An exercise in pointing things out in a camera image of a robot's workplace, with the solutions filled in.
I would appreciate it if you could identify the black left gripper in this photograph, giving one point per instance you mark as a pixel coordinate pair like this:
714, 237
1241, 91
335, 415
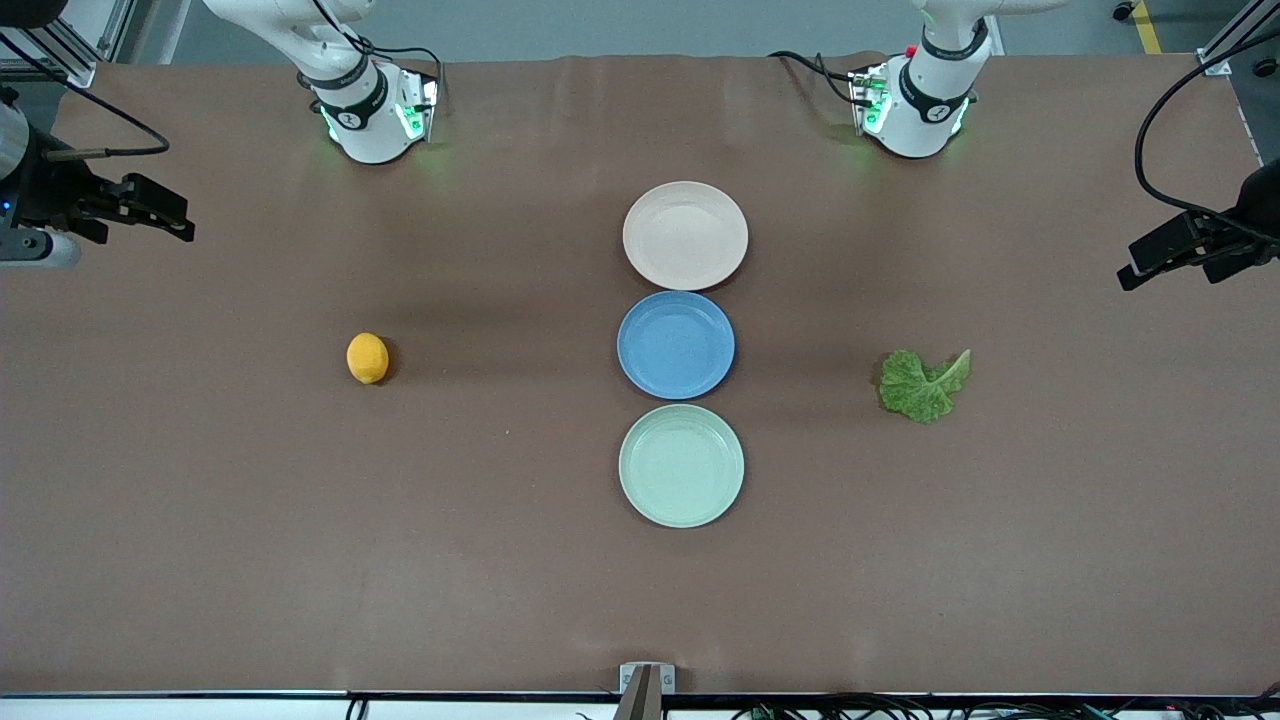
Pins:
1243, 228

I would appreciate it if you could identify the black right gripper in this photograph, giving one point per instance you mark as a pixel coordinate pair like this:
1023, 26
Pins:
50, 193

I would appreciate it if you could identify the yellow lemon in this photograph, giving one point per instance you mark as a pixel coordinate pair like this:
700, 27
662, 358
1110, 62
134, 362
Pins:
367, 358

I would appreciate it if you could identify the green lettuce leaf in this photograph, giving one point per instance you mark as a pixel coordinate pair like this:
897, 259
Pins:
920, 385

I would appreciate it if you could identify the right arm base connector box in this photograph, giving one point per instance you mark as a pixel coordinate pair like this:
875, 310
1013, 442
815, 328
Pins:
420, 105

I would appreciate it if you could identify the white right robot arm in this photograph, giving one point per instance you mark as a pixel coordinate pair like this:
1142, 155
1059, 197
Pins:
370, 130

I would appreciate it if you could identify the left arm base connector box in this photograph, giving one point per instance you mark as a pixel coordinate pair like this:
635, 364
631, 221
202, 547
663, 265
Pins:
865, 100

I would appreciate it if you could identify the black caster wheel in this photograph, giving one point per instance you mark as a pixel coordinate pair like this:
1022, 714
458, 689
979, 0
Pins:
1266, 68
1124, 10

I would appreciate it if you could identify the brown table mat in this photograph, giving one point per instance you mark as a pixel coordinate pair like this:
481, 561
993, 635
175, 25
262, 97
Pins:
300, 500

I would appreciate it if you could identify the beige round plate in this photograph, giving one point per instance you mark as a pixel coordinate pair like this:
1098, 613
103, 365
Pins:
685, 235

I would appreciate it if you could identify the blue round plate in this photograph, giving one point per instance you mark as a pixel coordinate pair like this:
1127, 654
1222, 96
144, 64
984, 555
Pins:
675, 345

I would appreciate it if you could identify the pale green round plate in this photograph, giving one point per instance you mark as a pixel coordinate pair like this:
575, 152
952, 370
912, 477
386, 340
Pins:
680, 465

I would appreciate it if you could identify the aluminium frame profile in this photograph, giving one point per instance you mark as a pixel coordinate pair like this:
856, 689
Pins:
60, 45
1225, 45

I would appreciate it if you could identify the metal bracket with post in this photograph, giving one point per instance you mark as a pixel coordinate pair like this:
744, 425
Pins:
646, 685

